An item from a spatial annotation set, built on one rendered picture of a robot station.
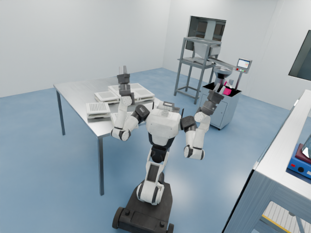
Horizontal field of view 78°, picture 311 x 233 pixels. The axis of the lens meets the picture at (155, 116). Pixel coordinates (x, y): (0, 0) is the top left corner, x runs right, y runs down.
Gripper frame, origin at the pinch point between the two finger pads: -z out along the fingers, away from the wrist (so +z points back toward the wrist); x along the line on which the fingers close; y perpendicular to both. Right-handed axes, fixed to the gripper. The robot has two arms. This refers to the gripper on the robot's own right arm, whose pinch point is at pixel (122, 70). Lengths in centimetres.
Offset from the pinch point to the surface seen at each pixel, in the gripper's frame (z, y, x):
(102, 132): 54, -4, -47
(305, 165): 62, -36, 104
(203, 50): -67, -318, -118
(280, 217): 108, -54, 90
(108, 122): 47, -18, -59
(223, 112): 67, -260, -48
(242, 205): 50, 37, 100
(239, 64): -21, -287, -26
